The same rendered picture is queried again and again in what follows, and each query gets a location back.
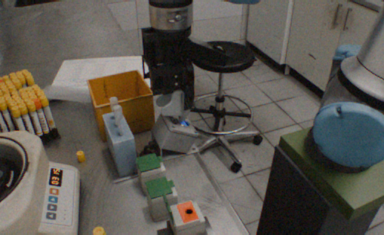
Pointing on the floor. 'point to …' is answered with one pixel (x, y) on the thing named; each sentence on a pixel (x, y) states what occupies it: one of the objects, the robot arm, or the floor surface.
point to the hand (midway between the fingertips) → (183, 115)
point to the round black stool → (241, 59)
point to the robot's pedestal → (302, 204)
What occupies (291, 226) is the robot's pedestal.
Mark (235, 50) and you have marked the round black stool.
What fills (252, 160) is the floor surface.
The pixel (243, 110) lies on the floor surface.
